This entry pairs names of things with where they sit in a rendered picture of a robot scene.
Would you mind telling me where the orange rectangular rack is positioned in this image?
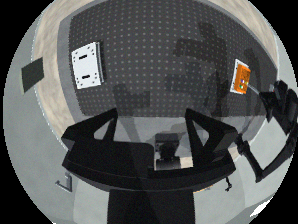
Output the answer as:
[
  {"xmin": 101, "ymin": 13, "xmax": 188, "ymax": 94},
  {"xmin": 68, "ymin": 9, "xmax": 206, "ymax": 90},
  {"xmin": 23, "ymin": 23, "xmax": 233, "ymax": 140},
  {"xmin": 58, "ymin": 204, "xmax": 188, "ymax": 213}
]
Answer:
[{"xmin": 234, "ymin": 64, "xmax": 250, "ymax": 93}]

